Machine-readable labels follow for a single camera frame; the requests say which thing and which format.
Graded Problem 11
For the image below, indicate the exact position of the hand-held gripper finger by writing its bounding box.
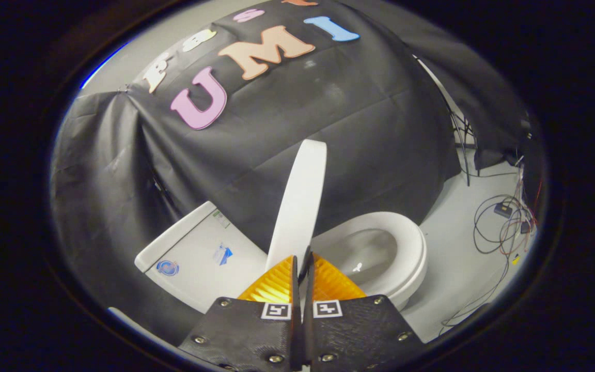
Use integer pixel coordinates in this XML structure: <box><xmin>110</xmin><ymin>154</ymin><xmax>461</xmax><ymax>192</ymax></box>
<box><xmin>179</xmin><ymin>255</ymin><xmax>303</xmax><ymax>372</ymax></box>
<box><xmin>302</xmin><ymin>247</ymin><xmax>427</xmax><ymax>372</ymax></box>

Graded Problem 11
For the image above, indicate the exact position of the white ceramic toilet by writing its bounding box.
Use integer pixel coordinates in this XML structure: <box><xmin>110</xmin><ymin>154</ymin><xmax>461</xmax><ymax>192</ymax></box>
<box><xmin>134</xmin><ymin>200</ymin><xmax>428</xmax><ymax>316</ymax></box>

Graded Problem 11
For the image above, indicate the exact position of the white toilet tank lid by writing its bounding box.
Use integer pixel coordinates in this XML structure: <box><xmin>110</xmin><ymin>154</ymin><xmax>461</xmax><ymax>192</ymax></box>
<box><xmin>134</xmin><ymin>200</ymin><xmax>219</xmax><ymax>273</ymax></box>

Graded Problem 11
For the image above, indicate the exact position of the white toilet seat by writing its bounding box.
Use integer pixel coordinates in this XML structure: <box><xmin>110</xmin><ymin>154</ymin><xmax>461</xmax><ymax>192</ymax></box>
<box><xmin>310</xmin><ymin>212</ymin><xmax>428</xmax><ymax>300</ymax></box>

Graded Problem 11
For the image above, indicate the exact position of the tangle of floor cables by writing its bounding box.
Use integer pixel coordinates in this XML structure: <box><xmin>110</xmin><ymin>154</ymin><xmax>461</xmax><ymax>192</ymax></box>
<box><xmin>440</xmin><ymin>155</ymin><xmax>538</xmax><ymax>331</ymax></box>

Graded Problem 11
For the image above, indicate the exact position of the black backdrop cloth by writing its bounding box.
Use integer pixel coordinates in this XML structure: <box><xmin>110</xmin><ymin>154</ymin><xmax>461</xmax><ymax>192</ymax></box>
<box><xmin>50</xmin><ymin>0</ymin><xmax>543</xmax><ymax>347</ymax></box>

